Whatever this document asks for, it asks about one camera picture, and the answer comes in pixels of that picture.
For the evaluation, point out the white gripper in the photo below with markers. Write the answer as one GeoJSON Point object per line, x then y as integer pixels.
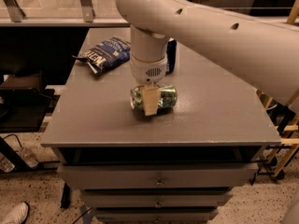
{"type": "Point", "coordinates": [149, 71]}

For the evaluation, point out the green soda can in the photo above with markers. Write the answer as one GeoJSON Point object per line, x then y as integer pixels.
{"type": "Point", "coordinates": [168, 97]}

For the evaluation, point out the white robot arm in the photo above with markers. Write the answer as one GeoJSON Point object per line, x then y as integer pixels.
{"type": "Point", "coordinates": [264, 54]}

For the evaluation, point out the blue soda can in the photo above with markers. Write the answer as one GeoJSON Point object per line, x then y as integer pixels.
{"type": "Point", "coordinates": [171, 55]}

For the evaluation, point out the blue chip bag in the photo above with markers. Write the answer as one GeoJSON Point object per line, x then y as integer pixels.
{"type": "Point", "coordinates": [106, 55]}

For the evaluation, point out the grey drawer cabinet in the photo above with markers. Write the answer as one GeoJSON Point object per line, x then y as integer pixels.
{"type": "Point", "coordinates": [179, 165]}

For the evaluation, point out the black side table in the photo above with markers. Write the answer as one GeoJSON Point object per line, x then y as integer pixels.
{"type": "Point", "coordinates": [24, 103]}

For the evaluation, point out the clear plastic bottle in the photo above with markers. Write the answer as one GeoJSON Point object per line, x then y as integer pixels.
{"type": "Point", "coordinates": [29, 157]}

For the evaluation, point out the metal railing beam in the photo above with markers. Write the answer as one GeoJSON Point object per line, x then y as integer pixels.
{"type": "Point", "coordinates": [64, 22]}

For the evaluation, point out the white shoe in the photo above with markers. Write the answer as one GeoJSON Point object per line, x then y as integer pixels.
{"type": "Point", "coordinates": [17, 215]}

